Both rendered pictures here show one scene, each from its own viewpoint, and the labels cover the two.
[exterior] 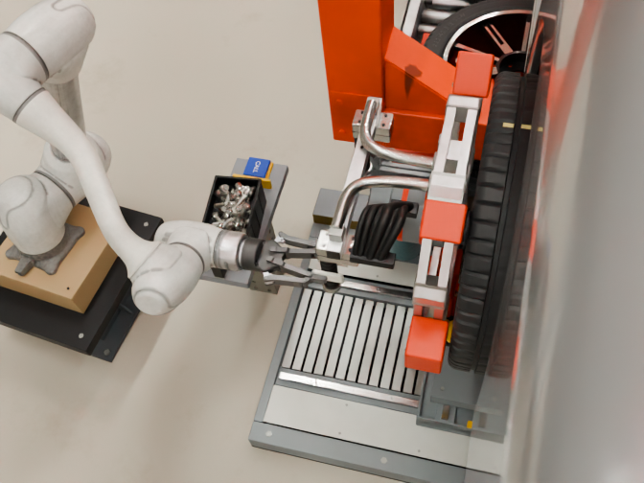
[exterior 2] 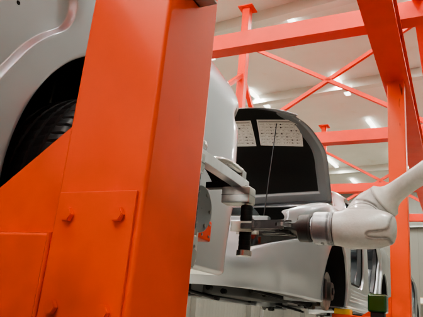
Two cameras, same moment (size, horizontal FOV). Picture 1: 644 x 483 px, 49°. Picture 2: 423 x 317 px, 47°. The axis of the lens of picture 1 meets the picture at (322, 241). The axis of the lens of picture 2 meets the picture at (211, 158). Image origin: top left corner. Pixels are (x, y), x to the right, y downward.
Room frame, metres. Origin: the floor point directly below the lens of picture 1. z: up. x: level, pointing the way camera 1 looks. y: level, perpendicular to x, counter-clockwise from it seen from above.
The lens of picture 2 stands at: (2.21, 0.00, 0.59)
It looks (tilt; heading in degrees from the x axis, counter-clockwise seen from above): 17 degrees up; 185
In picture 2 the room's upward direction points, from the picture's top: 5 degrees clockwise
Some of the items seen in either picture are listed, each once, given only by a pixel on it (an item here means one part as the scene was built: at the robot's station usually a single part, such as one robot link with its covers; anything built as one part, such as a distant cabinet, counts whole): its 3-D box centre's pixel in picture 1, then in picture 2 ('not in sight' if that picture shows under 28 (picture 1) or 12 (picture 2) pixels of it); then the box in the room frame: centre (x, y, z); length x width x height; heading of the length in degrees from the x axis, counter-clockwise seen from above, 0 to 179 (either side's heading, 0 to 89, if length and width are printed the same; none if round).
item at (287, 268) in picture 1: (289, 269); (276, 229); (0.80, 0.08, 0.83); 0.11 x 0.01 x 0.04; 56
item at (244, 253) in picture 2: (329, 268); (245, 229); (0.79, -0.01, 0.83); 0.04 x 0.04 x 0.16
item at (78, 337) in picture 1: (77, 282); not in sight; (1.29, 0.85, 0.15); 0.50 x 0.50 x 0.30; 61
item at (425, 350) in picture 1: (425, 344); (196, 229); (0.56, -0.17, 0.85); 0.09 x 0.08 x 0.07; 158
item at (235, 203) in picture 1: (234, 215); not in sight; (1.20, 0.24, 0.51); 0.20 x 0.14 x 0.13; 163
